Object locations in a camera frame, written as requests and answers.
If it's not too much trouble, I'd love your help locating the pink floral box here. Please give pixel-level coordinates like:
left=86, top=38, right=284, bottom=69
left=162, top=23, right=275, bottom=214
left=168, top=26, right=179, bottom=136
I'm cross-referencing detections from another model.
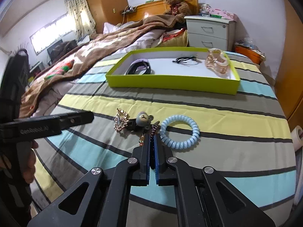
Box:
left=209, top=8, right=238, bottom=22

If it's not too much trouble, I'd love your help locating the green shallow box tray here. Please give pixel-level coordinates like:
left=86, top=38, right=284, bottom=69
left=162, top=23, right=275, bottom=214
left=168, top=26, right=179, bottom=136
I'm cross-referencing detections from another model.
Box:
left=106, top=47, right=240, bottom=95

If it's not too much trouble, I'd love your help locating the light blue spiral hair tie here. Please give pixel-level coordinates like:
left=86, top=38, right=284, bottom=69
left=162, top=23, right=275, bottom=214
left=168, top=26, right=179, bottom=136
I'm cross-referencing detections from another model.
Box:
left=159, top=114, right=201, bottom=150

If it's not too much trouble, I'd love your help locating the wooden wardrobe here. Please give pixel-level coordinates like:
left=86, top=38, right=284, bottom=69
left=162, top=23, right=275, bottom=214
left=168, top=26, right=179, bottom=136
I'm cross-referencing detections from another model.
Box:
left=275, top=0, right=302, bottom=130

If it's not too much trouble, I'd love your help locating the gold rhinestone brooch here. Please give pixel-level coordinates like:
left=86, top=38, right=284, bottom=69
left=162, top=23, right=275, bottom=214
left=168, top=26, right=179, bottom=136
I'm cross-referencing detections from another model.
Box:
left=114, top=106, right=129, bottom=132

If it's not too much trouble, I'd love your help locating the orange storage bin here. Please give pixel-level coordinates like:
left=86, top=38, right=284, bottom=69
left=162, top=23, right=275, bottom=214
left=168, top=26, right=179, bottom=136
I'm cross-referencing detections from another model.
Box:
left=234, top=44, right=266, bottom=65

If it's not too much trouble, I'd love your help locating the black smart wristband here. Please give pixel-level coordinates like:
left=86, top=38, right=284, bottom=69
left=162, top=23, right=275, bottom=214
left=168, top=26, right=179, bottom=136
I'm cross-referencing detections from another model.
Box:
left=125, top=59, right=152, bottom=75

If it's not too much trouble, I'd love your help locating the white three-drawer nightstand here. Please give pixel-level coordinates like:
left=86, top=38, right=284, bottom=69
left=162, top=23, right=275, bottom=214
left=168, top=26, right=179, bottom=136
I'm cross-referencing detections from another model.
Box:
left=185, top=15, right=236, bottom=51

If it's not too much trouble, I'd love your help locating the floral curtain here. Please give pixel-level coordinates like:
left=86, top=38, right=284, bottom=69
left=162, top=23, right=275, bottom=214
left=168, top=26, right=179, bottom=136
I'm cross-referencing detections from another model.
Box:
left=64, top=0, right=96, bottom=42

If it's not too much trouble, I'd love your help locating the wooden headboard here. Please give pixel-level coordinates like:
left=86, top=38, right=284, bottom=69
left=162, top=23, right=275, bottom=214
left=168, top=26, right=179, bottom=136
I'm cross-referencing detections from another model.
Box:
left=125, top=0, right=199, bottom=22

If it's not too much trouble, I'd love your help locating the translucent pink hair claw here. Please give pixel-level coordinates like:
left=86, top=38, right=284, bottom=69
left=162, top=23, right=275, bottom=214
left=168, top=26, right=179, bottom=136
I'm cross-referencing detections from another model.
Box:
left=205, top=48, right=230, bottom=76

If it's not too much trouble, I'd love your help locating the left hand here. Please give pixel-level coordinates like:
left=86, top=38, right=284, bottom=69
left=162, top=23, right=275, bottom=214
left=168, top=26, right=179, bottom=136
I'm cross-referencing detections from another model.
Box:
left=15, top=140, right=38, bottom=186

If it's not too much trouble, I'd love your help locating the bear charm hair tie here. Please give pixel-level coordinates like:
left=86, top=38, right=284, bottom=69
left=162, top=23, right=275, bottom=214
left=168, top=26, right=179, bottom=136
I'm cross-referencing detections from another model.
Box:
left=125, top=111, right=162, bottom=147

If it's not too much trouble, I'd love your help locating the brown fleece blanket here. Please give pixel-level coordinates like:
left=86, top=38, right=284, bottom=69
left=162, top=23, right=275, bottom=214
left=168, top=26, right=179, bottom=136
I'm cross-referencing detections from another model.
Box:
left=19, top=14, right=178, bottom=118

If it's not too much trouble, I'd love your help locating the striped table cloth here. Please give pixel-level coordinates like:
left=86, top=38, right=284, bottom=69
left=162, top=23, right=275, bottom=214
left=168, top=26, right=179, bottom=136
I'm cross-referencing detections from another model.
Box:
left=30, top=49, right=298, bottom=227

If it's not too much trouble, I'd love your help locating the brown teddy bear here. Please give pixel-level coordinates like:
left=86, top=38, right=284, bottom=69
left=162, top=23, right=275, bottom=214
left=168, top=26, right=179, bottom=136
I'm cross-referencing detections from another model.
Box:
left=163, top=0, right=192, bottom=24

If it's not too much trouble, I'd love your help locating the black elastic hair tie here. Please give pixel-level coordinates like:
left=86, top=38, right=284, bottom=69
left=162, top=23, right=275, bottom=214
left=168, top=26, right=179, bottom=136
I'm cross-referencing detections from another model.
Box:
left=171, top=56, right=202, bottom=66

